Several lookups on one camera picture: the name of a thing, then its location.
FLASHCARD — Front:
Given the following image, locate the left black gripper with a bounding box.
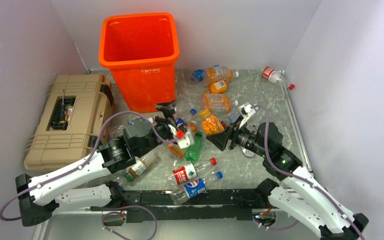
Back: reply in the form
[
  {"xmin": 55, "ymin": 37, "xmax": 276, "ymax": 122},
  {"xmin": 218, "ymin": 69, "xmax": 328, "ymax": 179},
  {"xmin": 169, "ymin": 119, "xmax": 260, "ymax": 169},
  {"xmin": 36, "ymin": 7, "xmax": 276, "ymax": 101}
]
[{"xmin": 136, "ymin": 99, "xmax": 178, "ymax": 157}]

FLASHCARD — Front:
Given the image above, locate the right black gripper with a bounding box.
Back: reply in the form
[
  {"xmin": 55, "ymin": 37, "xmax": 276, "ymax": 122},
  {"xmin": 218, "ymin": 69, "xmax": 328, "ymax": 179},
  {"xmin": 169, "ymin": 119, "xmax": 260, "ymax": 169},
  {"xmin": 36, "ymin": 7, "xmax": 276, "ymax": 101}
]
[{"xmin": 206, "ymin": 114, "xmax": 268, "ymax": 158}]

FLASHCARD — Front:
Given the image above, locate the orange soda bottle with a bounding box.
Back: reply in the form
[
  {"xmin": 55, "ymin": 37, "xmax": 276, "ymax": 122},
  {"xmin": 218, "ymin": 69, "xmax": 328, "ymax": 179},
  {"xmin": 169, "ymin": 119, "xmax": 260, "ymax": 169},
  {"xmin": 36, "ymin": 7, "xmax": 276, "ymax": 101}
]
[{"xmin": 199, "ymin": 108, "xmax": 225, "ymax": 136}]

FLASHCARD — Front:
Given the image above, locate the green plastic bottle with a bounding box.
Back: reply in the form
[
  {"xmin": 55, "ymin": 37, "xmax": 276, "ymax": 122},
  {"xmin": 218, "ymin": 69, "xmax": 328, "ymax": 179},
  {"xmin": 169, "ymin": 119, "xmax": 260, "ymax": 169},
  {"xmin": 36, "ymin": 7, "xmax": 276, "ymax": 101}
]
[{"xmin": 184, "ymin": 131, "xmax": 203, "ymax": 163}]

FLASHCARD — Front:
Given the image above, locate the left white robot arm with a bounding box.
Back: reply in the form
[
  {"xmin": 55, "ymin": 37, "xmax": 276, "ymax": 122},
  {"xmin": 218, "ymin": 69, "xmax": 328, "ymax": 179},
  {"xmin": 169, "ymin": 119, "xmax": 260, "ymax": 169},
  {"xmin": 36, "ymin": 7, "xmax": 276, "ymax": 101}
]
[{"xmin": 15, "ymin": 100, "xmax": 176, "ymax": 227}]

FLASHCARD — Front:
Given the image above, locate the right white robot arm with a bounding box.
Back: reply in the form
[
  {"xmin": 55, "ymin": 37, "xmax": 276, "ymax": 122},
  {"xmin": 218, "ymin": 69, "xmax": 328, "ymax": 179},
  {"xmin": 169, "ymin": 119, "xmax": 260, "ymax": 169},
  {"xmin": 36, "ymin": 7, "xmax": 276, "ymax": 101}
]
[{"xmin": 207, "ymin": 122, "xmax": 369, "ymax": 240}]

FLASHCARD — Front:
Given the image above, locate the orange plastic bin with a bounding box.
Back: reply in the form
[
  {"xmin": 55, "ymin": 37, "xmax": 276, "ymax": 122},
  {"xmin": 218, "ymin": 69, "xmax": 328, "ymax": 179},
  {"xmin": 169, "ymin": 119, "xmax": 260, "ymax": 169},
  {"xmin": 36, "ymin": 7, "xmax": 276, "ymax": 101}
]
[{"xmin": 99, "ymin": 12, "xmax": 180, "ymax": 113}]

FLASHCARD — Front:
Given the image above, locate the pepsi bottle centre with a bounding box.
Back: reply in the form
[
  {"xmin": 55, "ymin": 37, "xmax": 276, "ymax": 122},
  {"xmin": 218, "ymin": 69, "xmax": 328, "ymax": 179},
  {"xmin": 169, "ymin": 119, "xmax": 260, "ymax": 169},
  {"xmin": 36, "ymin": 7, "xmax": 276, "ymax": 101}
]
[{"xmin": 175, "ymin": 108, "xmax": 197, "ymax": 128}]

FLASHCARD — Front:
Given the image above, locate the pepsi bottle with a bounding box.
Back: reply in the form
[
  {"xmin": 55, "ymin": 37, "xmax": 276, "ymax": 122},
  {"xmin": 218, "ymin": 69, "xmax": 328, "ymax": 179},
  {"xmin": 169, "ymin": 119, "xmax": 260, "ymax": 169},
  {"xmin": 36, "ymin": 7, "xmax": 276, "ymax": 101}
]
[
  {"xmin": 175, "ymin": 108, "xmax": 197, "ymax": 128},
  {"xmin": 170, "ymin": 171, "xmax": 223, "ymax": 206}
]

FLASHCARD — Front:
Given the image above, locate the orange tea bottle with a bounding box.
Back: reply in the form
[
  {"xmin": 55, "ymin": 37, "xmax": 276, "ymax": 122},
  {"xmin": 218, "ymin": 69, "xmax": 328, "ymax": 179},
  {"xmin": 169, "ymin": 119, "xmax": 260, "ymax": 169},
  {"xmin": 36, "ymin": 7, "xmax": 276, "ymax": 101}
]
[{"xmin": 166, "ymin": 120, "xmax": 198, "ymax": 159}]

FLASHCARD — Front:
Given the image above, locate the clear purple label bottle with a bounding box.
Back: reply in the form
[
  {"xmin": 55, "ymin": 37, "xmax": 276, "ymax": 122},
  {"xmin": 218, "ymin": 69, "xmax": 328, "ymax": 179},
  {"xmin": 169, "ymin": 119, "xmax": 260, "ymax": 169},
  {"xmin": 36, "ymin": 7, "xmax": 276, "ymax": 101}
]
[{"xmin": 227, "ymin": 109, "xmax": 242, "ymax": 124}]

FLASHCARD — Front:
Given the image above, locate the wide orange label bottle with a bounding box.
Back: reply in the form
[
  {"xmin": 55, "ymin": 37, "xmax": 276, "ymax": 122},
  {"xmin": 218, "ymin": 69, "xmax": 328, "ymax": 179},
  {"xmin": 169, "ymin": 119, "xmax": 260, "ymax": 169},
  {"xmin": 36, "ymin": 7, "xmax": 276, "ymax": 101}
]
[{"xmin": 200, "ymin": 93, "xmax": 239, "ymax": 116}]

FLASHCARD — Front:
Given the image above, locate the blue crushed bottle far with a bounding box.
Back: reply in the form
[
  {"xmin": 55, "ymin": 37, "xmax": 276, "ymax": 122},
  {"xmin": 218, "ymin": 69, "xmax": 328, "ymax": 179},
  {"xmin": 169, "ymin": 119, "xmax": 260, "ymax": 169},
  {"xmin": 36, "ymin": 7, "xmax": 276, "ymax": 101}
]
[{"xmin": 189, "ymin": 68, "xmax": 205, "ymax": 83}]

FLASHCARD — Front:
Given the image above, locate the red label cola bottle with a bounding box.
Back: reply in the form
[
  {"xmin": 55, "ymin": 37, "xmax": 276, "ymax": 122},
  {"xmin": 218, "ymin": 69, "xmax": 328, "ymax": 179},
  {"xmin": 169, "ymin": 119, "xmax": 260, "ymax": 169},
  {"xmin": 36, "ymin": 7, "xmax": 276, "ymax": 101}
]
[{"xmin": 165, "ymin": 157, "xmax": 218, "ymax": 186}]

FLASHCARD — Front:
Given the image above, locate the small orange bottle far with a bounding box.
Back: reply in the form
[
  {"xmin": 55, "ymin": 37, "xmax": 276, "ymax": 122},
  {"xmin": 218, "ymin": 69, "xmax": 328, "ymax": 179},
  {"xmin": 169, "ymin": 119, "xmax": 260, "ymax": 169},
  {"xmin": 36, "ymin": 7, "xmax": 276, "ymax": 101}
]
[{"xmin": 206, "ymin": 80, "xmax": 228, "ymax": 94}]

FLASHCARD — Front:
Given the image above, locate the pepsi bottle front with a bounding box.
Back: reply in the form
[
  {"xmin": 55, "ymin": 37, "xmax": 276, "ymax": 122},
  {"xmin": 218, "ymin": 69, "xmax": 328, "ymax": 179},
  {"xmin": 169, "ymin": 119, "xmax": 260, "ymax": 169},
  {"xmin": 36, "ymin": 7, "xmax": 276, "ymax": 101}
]
[{"xmin": 170, "ymin": 171, "xmax": 223, "ymax": 206}]

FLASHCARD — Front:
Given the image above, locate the large orange juice bottle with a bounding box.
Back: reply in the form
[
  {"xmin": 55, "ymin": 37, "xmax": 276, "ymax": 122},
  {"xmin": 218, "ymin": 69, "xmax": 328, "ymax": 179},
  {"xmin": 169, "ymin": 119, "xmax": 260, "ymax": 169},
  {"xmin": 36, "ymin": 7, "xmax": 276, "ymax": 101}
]
[{"xmin": 203, "ymin": 66, "xmax": 239, "ymax": 87}]

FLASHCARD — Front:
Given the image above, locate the brown tea bottle green cap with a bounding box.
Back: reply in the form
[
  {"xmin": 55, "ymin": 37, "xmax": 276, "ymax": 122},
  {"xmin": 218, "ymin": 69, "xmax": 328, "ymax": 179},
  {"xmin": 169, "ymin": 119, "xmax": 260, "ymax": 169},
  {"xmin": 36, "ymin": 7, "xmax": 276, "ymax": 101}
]
[{"xmin": 124, "ymin": 150, "xmax": 161, "ymax": 182}]

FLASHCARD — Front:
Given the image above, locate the red label bottle far corner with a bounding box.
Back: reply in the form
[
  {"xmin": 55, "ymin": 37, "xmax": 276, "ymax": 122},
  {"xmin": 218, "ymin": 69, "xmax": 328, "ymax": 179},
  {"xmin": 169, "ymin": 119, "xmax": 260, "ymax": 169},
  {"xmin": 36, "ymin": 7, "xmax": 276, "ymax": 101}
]
[{"xmin": 261, "ymin": 66, "xmax": 295, "ymax": 90}]

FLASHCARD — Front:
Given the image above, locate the tan tool case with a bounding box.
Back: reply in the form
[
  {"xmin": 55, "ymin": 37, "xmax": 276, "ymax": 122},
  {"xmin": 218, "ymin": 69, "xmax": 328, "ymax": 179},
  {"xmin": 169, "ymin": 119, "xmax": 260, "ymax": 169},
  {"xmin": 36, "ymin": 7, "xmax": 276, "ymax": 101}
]
[{"xmin": 23, "ymin": 74, "xmax": 115, "ymax": 172}]

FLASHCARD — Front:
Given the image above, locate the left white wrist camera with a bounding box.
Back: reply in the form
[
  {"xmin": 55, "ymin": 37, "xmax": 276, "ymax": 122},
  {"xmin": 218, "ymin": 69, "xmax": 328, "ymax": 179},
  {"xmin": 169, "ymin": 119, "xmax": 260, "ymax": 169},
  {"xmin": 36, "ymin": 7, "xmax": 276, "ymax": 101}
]
[{"xmin": 175, "ymin": 130, "xmax": 195, "ymax": 149}]

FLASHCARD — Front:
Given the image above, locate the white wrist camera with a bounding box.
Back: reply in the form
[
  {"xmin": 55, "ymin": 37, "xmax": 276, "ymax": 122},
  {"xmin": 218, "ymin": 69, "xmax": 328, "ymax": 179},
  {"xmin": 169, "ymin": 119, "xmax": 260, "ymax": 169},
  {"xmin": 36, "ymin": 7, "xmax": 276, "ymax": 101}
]
[
  {"xmin": 175, "ymin": 130, "xmax": 195, "ymax": 149},
  {"xmin": 238, "ymin": 103, "xmax": 259, "ymax": 129}
]

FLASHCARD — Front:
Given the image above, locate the adjustable wrench red handle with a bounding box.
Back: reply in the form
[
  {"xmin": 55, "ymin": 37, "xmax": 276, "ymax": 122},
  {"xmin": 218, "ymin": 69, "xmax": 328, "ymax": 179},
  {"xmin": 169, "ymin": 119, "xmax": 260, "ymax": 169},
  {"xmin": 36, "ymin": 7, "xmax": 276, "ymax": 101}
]
[{"xmin": 241, "ymin": 147, "xmax": 255, "ymax": 158}]

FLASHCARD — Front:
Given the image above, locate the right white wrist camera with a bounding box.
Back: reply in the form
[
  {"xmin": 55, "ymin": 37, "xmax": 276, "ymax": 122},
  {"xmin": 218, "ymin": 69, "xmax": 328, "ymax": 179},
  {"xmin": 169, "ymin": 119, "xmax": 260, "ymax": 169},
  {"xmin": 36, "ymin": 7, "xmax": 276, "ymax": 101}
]
[{"xmin": 238, "ymin": 103, "xmax": 259, "ymax": 129}]

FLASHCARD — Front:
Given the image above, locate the black base frame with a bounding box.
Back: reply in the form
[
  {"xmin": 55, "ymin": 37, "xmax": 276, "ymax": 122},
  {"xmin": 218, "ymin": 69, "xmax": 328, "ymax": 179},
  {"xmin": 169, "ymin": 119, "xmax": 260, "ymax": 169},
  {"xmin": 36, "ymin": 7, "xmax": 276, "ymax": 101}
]
[{"xmin": 89, "ymin": 187, "xmax": 279, "ymax": 223}]

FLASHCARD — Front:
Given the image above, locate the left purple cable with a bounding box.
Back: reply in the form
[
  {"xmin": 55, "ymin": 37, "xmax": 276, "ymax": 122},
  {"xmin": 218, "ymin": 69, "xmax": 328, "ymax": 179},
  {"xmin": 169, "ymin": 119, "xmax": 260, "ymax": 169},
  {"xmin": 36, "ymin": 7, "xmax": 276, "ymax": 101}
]
[{"xmin": 0, "ymin": 110, "xmax": 180, "ymax": 222}]

